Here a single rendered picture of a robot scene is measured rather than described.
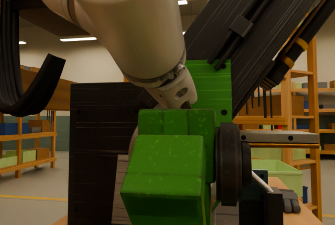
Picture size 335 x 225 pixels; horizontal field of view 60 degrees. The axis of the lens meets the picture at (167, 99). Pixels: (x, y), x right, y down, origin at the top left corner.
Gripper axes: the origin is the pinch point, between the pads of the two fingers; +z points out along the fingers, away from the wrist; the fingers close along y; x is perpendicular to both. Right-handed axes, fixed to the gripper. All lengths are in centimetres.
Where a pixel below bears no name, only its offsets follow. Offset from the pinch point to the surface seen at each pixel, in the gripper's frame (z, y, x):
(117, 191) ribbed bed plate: 5.9, -3.8, 17.1
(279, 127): 801, 19, -304
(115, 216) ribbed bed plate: 5.6, -7.0, 19.9
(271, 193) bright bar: 18.1, -22.9, -4.8
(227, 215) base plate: 39.1, -20.7, 4.2
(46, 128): 551, 361, 159
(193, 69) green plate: 2.3, 2.7, -8.2
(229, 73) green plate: 2.1, -2.6, -12.1
